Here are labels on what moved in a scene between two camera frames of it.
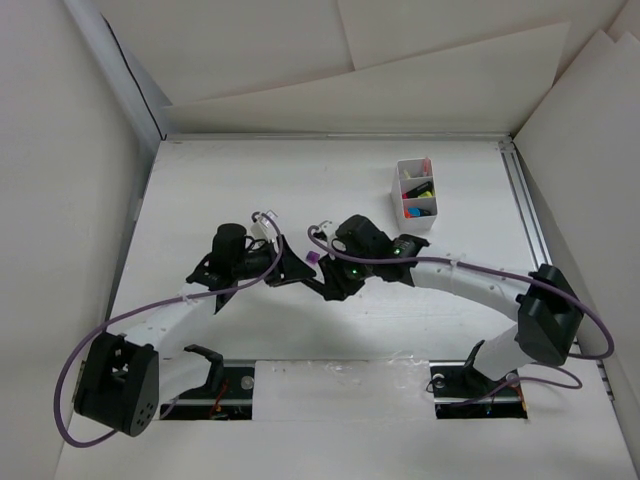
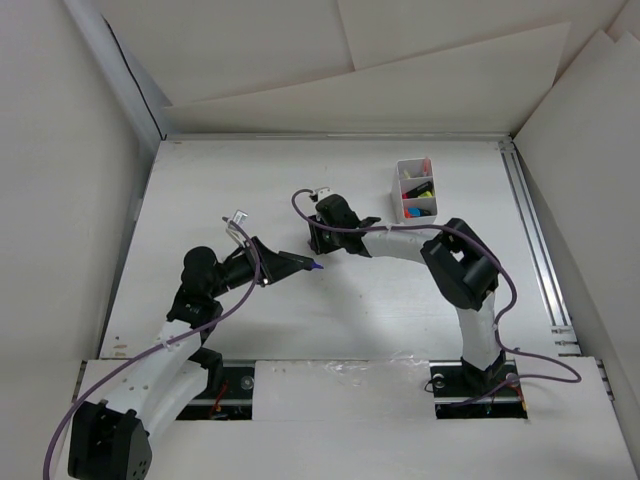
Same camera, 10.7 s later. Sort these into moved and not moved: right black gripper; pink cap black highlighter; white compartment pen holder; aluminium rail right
Moved: right black gripper
Not moved: white compartment pen holder; aluminium rail right; pink cap black highlighter
